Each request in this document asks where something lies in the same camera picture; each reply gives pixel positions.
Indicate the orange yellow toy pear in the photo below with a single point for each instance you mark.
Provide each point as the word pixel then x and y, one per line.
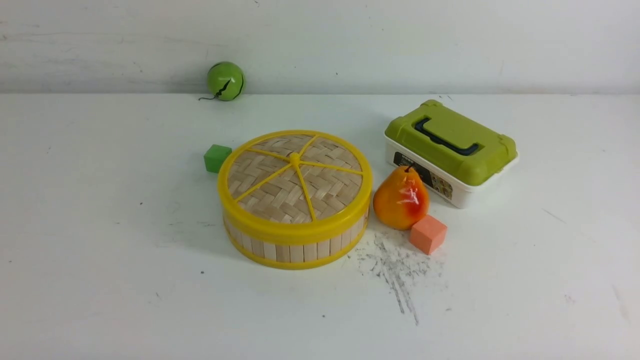
pixel 402 199

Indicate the orange cube block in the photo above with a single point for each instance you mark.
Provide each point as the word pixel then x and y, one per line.
pixel 428 234

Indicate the green cube block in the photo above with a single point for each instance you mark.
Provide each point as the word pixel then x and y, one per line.
pixel 215 157

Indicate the yellow woven bamboo steamer lid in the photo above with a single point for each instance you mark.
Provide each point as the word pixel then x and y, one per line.
pixel 295 187

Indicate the green ball with black stripes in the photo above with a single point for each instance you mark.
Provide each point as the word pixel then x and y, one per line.
pixel 225 81

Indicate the green lidded white storage box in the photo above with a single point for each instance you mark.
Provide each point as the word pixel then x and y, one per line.
pixel 458 158

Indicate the bamboo steamer basket base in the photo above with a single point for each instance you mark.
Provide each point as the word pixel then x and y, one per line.
pixel 297 257

